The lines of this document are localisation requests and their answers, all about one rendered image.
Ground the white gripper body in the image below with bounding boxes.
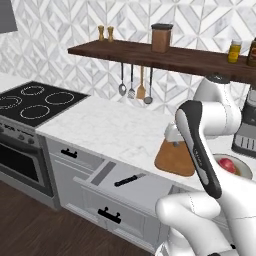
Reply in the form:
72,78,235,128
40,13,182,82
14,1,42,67
163,122,185,143

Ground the brown wooden cutting board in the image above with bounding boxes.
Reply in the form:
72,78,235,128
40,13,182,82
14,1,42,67
153,137,196,177

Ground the red piece of meat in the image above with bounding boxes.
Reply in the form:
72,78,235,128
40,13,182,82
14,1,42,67
217,157,238,175

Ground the white plate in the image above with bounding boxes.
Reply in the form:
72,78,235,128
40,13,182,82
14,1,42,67
212,152,254,181

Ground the open white drawer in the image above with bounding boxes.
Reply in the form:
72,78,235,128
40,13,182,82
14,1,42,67
72,160,176,252

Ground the closed white drawer front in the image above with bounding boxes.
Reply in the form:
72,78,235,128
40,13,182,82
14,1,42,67
45,137,106,172

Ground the hanging metal ladle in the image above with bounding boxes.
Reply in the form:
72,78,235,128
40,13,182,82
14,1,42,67
143,66,155,105

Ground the hanging wooden spatula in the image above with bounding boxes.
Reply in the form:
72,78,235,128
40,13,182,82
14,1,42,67
136,65,147,101

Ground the hanging metal slotted spatula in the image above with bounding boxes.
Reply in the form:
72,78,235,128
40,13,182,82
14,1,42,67
127,63,137,100

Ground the hanging metal spoon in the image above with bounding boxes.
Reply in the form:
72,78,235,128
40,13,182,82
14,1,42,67
118,62,128,97

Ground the steel and black coffee machine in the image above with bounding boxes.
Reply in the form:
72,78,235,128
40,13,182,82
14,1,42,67
231,87,256,159

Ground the brown jar with black lid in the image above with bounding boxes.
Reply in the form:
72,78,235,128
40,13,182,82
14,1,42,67
150,22,175,55

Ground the yellow jar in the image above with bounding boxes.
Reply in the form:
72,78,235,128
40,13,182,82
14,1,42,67
227,39,243,65

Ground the brown bottle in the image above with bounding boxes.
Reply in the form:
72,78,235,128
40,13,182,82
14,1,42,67
246,36,256,67

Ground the wooden pepper shaker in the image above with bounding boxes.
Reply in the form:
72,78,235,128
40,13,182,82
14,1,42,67
106,25,115,43

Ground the white cupboard door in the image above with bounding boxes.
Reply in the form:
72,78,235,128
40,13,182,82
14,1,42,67
49,155,88,212

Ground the wooden salt shaker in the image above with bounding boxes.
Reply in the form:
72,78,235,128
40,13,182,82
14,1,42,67
97,24,106,42

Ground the black hob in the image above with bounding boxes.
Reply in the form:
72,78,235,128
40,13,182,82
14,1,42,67
0,80,91,128

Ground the steel oven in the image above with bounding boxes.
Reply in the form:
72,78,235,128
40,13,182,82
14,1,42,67
0,119,62,212

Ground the grey range hood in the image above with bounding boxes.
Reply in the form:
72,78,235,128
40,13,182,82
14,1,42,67
0,0,19,35

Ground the black handled knife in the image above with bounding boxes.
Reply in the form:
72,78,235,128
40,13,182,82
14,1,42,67
113,172,147,188

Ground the dark wooden wall shelf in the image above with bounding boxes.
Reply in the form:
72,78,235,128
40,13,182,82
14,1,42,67
67,40,256,85

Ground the black drawer handle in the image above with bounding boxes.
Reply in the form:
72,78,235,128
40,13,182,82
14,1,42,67
97,206,122,225
60,148,79,159

